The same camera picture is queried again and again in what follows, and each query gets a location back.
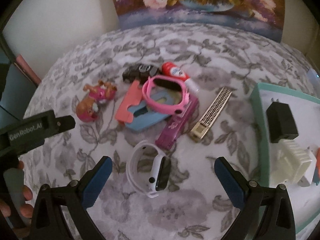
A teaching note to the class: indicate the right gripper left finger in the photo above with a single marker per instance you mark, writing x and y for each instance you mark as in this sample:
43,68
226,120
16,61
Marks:
48,221

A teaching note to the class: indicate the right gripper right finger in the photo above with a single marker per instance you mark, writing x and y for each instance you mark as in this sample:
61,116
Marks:
277,221

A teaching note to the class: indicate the pink helmet puppy toy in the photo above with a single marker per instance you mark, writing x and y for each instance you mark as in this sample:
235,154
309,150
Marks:
87,109

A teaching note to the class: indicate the white ribbed plastic adapter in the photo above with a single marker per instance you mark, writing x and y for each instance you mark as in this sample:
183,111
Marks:
294,165

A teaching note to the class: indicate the black power adapter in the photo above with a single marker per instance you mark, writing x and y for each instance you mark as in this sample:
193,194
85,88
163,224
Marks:
281,123

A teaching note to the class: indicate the pink blue toy gun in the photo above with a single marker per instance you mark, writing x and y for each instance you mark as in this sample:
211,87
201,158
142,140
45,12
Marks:
316,175
134,113

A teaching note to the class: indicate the white smart watch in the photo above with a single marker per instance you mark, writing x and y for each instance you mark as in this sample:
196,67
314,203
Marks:
148,169

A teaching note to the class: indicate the magenta rectangular case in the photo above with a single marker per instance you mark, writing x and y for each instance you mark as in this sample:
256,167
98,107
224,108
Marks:
175,126

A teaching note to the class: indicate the person's left hand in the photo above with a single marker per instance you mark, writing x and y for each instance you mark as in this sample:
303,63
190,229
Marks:
25,209

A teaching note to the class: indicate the teal rimmed white box lid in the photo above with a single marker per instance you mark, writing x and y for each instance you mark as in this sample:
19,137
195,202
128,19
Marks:
305,110

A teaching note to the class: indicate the grey floral blanket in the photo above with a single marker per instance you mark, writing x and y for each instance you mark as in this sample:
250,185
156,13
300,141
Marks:
194,205

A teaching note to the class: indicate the white power strip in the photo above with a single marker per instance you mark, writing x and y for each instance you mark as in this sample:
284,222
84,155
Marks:
313,76

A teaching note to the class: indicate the red white small bottle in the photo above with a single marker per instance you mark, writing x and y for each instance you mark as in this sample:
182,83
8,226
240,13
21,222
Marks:
172,70

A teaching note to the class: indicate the floral still life painting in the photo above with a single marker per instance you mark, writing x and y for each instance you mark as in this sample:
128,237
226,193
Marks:
262,17

